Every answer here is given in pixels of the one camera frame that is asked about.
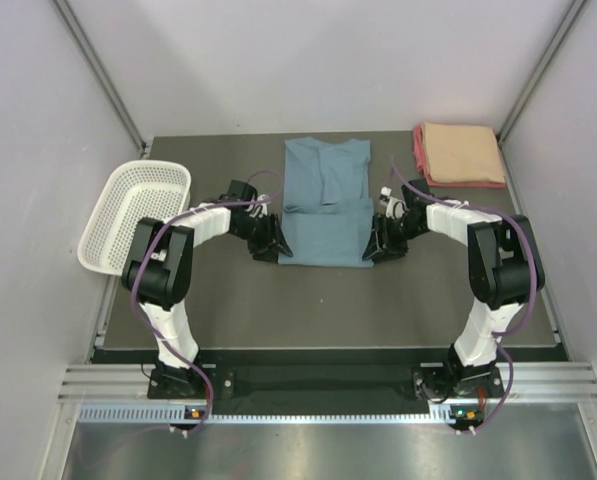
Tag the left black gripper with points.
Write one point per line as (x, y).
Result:
(269, 238)

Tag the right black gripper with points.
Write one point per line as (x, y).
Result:
(387, 249)

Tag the blue t shirt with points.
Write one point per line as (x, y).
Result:
(327, 209)

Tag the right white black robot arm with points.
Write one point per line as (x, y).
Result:
(505, 274)

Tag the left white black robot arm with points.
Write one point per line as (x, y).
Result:
(158, 268)

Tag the folded pink t shirt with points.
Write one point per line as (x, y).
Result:
(478, 184)

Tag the white perforated plastic basket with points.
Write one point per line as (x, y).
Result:
(134, 190)

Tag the folded peach t shirt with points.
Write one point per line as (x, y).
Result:
(465, 150)

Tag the slotted grey cable duct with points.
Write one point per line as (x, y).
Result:
(180, 414)

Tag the left aluminium corner post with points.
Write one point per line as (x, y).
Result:
(70, 20)

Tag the aluminium corner post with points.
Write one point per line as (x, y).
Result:
(70, 20)
(556, 41)

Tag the right aluminium corner post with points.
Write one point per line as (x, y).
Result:
(556, 41)

